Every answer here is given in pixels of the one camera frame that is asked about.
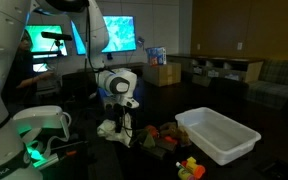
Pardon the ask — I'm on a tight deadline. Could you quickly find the white VR headset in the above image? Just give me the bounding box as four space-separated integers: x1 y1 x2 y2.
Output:
12 105 72 160

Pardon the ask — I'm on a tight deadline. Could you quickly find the small yellow toy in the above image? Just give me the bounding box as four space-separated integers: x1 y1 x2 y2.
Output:
185 156 198 169

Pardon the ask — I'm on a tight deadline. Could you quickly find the blue printed box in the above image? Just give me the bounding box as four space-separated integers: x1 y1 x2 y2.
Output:
146 46 168 67

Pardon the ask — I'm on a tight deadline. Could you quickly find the person in dark clothes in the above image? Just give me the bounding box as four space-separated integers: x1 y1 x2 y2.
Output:
2 29 55 108

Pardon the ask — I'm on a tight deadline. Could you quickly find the orange plastic cup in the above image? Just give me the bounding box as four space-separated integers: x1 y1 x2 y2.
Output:
192 163 207 179

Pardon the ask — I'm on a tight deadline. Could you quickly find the white plastic container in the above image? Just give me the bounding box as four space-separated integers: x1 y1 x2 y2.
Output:
174 106 262 167

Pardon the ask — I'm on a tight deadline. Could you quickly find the white terry towel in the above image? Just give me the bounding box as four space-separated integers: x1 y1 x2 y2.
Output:
96 113 134 149

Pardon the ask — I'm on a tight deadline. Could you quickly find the small lit screen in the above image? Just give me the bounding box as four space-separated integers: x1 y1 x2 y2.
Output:
32 63 50 73

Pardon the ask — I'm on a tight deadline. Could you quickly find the green fabric toy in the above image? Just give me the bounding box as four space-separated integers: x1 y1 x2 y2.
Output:
138 128 157 149

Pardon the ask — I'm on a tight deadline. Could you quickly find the large wall monitor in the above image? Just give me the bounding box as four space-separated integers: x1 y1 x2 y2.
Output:
71 14 138 56

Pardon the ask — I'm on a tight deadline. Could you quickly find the cardboard box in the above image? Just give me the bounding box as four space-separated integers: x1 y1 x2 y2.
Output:
143 62 182 88

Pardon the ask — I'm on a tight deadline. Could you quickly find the black stereo camera bar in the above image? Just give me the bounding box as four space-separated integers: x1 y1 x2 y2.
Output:
40 31 73 51

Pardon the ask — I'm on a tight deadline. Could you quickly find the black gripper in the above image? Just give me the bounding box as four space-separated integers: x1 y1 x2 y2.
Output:
104 99 133 134

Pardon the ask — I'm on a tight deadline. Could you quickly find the green plaid sofa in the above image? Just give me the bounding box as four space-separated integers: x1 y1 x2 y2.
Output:
245 59 288 111

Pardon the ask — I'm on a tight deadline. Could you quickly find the orange handled screwdriver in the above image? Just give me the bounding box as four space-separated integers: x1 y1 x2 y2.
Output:
37 149 79 168

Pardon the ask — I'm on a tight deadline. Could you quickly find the yellow purple toy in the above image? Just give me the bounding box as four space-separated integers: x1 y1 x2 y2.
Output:
178 167 195 180

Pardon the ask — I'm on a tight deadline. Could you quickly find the small wall monitor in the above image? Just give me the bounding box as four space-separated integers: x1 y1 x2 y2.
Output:
25 24 68 57

